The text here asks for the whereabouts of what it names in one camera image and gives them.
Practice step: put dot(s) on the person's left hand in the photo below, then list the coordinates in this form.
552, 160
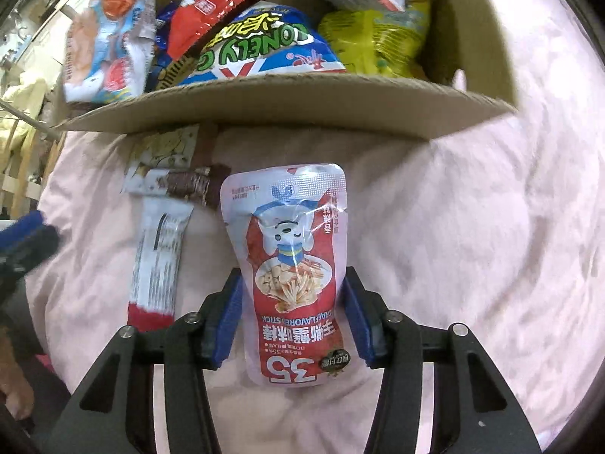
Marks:
14, 378

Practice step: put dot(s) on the yellow white small packet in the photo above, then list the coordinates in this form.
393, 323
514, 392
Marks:
160, 151

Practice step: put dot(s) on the white red bar packet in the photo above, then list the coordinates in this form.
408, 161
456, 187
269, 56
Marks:
158, 255

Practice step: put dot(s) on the blue snack packet yellow edge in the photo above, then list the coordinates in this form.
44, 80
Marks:
163, 21

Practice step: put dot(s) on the red white snack pouch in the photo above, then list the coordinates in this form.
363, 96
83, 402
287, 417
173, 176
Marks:
283, 255

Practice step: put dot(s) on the wooden rack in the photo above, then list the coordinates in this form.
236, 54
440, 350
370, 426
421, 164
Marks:
23, 170

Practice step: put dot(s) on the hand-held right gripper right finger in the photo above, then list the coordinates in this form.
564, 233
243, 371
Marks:
359, 321

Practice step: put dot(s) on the brown chocolate bar packet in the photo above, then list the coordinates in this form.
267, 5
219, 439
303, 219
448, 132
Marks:
189, 184

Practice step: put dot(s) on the brown cardboard box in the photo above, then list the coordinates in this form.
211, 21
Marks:
283, 104

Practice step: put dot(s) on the light blue snack packet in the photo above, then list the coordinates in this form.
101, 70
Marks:
104, 42

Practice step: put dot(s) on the pale yellow cloth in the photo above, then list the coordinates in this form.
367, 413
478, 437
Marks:
23, 99

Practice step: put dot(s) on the green white blue snack packet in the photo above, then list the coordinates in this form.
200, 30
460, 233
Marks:
264, 47

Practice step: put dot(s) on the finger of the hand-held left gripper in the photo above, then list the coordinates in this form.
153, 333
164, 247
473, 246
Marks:
23, 239

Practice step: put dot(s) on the pink blanket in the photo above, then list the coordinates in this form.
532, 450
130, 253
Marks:
472, 246

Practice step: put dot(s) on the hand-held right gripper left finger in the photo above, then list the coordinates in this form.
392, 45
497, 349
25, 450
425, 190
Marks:
227, 321

